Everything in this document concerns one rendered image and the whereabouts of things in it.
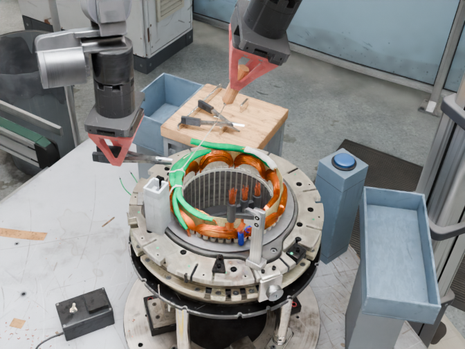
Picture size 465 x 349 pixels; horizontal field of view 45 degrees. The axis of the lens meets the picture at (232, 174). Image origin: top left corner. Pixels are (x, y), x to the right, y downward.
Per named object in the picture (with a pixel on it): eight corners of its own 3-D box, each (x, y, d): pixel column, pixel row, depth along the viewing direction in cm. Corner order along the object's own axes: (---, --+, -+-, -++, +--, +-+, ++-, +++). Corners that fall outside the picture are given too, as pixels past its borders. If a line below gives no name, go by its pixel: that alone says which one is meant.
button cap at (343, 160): (344, 171, 110) (345, 167, 109) (329, 160, 112) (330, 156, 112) (358, 163, 112) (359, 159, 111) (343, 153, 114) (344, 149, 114)
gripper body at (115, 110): (84, 134, 81) (79, 90, 77) (105, 96, 89) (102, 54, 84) (128, 140, 81) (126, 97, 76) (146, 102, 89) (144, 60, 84)
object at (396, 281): (397, 402, 102) (441, 307, 83) (336, 392, 103) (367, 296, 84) (389, 292, 120) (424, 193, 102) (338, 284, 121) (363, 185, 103)
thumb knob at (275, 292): (264, 298, 83) (266, 287, 82) (279, 293, 84) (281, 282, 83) (268, 304, 83) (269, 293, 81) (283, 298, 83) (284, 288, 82)
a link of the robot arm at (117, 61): (137, 44, 75) (126, 25, 79) (84, 50, 73) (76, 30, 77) (138, 88, 80) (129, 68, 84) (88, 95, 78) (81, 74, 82)
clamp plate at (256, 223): (258, 230, 77) (259, 215, 75) (243, 223, 78) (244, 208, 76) (260, 228, 77) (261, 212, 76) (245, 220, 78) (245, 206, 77)
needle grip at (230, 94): (221, 102, 79) (239, 69, 76) (221, 95, 81) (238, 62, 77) (232, 106, 80) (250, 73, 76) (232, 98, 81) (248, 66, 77)
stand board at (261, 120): (160, 136, 116) (160, 126, 114) (207, 91, 129) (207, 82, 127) (248, 167, 109) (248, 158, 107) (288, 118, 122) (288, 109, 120)
